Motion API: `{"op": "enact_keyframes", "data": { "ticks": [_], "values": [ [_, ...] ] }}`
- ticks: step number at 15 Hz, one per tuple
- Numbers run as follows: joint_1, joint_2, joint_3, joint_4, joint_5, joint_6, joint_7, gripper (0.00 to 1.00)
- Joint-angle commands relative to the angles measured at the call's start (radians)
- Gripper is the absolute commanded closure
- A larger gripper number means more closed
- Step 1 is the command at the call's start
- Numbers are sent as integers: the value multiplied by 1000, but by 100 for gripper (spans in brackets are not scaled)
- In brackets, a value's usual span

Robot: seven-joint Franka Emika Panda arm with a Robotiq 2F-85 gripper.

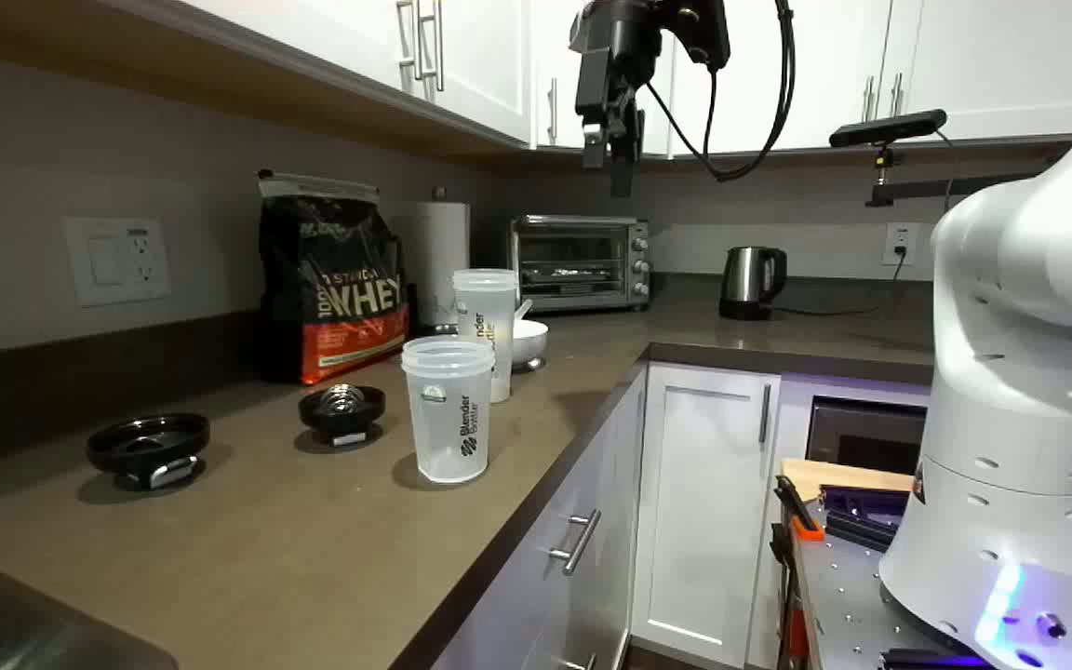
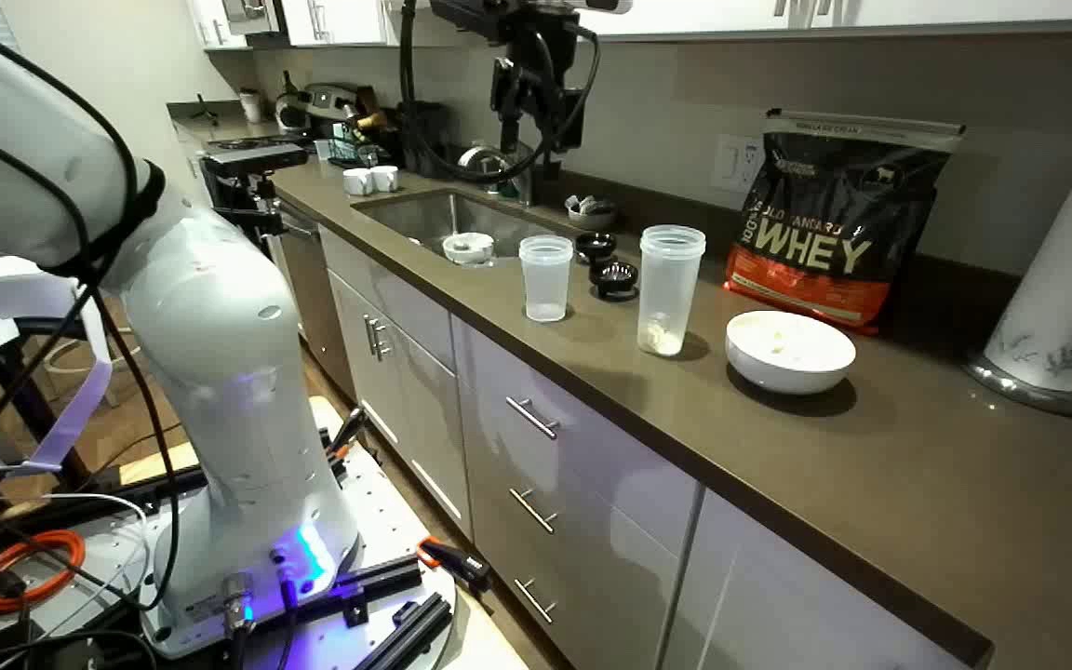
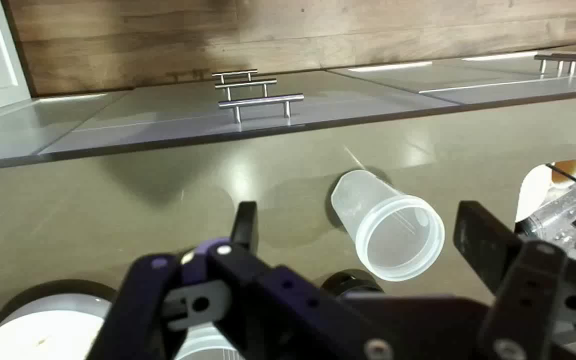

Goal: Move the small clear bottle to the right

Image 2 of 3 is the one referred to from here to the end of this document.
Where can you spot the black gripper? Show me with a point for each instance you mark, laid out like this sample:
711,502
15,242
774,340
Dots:
532,79

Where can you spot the small clear plastic bottle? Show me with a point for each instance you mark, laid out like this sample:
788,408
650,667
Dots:
545,279

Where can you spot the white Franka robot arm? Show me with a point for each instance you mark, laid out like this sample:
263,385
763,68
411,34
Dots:
213,321

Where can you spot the black bottle lid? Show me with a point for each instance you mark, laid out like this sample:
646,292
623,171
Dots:
614,276
595,242

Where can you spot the tall clear plastic bottle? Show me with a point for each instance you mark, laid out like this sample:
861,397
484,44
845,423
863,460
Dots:
669,292

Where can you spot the small black white sink item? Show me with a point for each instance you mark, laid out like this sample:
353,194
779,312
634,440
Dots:
590,204

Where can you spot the steel kitchen sink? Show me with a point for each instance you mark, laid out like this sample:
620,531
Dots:
447,218

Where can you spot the white round lid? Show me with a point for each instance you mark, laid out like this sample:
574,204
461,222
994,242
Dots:
465,245

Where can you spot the white small cups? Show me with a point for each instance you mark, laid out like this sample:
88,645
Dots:
371,178

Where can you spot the dark countertop appliances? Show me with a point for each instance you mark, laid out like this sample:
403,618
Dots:
331,116

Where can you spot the white upper kitchen cabinets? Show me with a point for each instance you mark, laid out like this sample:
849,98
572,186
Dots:
708,13

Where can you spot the white kitchen cabinets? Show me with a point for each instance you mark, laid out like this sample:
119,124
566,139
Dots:
559,495
708,13

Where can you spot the dark dishwasher front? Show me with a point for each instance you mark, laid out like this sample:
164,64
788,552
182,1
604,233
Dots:
309,302

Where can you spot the black red whey bag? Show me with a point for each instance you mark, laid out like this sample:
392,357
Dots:
834,224

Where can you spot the white bowl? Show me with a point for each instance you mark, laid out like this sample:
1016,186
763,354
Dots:
791,351

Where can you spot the white lower kitchen cabinets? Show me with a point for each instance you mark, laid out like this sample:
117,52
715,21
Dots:
559,495

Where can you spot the perforated robot mounting plate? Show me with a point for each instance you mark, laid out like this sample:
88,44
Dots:
375,522

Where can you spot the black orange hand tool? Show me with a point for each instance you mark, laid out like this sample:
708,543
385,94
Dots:
455,563

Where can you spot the white paper towel roll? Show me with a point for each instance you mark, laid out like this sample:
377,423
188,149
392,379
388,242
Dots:
1062,292

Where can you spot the white wall outlet plate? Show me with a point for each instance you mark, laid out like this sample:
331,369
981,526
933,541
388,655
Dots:
734,160

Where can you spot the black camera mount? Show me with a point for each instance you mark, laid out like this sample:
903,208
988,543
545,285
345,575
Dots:
251,171

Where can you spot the black aluminium rail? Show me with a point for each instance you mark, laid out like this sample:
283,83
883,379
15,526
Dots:
406,634

